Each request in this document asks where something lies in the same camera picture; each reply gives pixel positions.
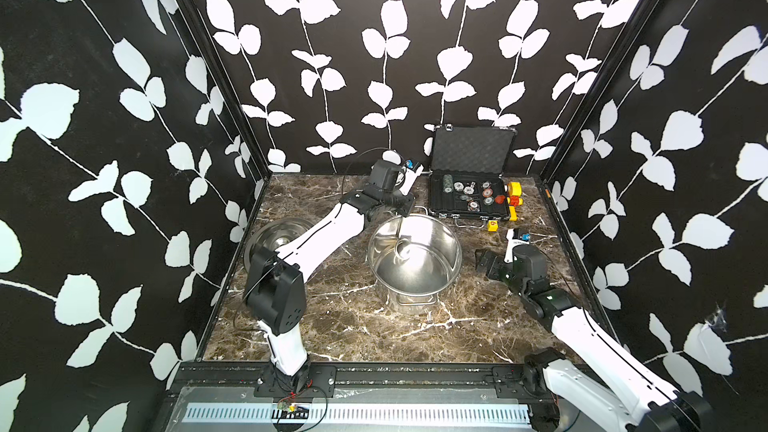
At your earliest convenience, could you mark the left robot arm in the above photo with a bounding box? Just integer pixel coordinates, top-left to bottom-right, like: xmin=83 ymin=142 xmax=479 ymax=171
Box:
xmin=242 ymin=159 xmax=424 ymax=379

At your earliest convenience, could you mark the blue green chip stack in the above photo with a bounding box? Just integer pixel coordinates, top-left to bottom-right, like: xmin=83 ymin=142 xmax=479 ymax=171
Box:
xmin=443 ymin=174 xmax=454 ymax=194

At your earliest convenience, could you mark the black poker chip case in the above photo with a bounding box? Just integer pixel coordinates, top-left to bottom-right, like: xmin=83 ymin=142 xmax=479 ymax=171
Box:
xmin=428 ymin=124 xmax=517 ymax=221

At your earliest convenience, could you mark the long steel spoon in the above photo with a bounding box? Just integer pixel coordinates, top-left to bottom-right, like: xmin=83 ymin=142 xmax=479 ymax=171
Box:
xmin=394 ymin=217 xmax=412 ymax=262

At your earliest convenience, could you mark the yellow red toy block figure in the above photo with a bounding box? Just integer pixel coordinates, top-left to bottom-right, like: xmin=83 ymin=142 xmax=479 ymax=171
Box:
xmin=507 ymin=182 xmax=524 ymax=221

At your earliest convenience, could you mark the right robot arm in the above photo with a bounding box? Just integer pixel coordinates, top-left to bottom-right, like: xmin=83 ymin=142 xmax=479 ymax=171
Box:
xmin=475 ymin=240 xmax=714 ymax=431

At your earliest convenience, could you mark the stainless steel pot lid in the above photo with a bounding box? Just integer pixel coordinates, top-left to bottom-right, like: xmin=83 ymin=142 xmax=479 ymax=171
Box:
xmin=243 ymin=217 xmax=313 ymax=271

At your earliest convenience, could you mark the perforated metal rail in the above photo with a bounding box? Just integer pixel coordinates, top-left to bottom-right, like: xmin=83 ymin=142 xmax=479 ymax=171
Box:
xmin=181 ymin=403 xmax=531 ymax=428

